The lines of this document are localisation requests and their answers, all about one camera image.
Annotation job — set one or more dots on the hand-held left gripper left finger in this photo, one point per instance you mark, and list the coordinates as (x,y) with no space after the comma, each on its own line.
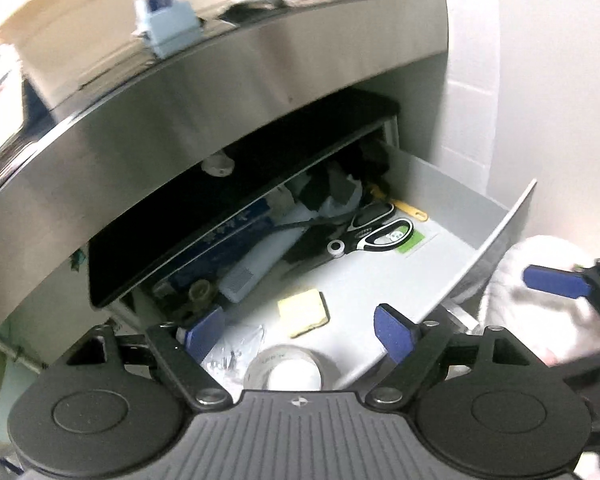
(206,331)

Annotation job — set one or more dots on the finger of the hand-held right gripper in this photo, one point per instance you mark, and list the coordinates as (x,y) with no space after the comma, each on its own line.
(592,369)
(555,281)

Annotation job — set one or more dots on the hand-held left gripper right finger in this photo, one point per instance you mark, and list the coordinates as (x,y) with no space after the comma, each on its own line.
(393,332)

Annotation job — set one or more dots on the white cloth bundle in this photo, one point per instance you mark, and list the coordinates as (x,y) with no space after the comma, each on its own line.
(530,320)

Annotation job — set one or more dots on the white drawer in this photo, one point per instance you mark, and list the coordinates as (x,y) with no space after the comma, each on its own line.
(360,280)

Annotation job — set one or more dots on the plastic bag of screws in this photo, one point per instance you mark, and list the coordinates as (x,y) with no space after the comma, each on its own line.
(237,352)

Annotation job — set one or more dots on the white plastic bottle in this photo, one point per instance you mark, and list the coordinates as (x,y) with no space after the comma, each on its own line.
(260,265)

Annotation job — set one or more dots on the clear tape roll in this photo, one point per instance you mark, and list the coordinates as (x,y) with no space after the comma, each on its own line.
(285,367)

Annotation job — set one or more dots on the yellow sponge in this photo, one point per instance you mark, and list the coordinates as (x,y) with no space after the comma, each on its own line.
(304,311)

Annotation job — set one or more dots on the long blue box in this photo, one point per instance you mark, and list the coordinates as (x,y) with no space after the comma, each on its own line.
(220,240)

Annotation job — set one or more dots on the green and white card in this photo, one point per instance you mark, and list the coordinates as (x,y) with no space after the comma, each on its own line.
(416,240)

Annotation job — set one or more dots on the black and white scissors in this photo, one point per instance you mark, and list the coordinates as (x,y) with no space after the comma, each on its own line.
(380,234)

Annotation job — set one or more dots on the yellow plastic tool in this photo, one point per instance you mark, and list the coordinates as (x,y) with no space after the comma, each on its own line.
(407,207)

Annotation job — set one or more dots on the white round knob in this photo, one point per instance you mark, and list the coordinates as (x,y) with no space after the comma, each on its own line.
(219,164)

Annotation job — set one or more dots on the metal pipe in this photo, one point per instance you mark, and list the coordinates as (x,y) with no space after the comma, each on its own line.
(15,352)

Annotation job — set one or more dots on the stainless steel counter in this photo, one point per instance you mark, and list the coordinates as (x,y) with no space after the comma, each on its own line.
(180,110)

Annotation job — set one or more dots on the light blue holder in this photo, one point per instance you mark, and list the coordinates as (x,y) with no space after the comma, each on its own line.
(172,30)

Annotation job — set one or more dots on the white printed box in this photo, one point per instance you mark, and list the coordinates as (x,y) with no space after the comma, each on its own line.
(0,95)

